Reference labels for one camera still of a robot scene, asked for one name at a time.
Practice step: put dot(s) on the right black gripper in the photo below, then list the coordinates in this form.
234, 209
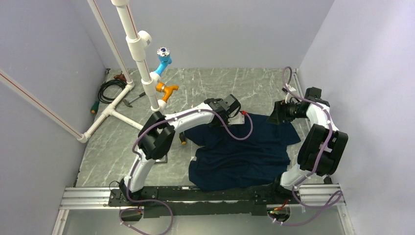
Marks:
279, 112

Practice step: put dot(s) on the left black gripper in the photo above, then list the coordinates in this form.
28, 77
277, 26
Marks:
217, 125

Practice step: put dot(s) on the navy blue t-shirt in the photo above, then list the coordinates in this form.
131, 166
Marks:
249, 154

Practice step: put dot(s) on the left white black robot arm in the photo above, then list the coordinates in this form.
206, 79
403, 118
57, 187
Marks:
155, 139

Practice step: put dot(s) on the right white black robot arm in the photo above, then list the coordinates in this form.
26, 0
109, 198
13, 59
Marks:
323, 146

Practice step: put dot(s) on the yellow black screwdriver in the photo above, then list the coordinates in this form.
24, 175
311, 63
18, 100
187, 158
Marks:
182, 138

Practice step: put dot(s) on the orange faucet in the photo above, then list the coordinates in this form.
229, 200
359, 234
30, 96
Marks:
167, 90

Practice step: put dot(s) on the small square black tray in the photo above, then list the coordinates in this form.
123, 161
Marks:
162, 160

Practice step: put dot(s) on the blue faucet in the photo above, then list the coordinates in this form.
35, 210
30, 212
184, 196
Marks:
164, 57

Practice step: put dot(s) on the small hammer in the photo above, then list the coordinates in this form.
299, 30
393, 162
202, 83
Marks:
128, 103

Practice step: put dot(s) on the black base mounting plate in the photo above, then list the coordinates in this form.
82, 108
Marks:
176, 200

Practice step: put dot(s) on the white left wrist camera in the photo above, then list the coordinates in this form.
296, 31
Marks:
236, 119

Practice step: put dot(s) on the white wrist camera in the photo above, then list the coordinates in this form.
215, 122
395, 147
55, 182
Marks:
236, 119
290, 90

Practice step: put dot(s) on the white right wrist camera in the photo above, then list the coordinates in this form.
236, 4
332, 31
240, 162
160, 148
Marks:
290, 90

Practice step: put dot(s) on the brown handled tool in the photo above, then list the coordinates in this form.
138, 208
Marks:
121, 77

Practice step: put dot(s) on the white PVC pipe frame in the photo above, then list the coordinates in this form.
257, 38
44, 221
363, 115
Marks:
138, 42

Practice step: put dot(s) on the green handled screwdriver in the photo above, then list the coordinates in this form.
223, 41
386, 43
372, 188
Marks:
94, 108

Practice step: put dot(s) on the aluminium rail frame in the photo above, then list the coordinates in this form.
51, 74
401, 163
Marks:
320, 210

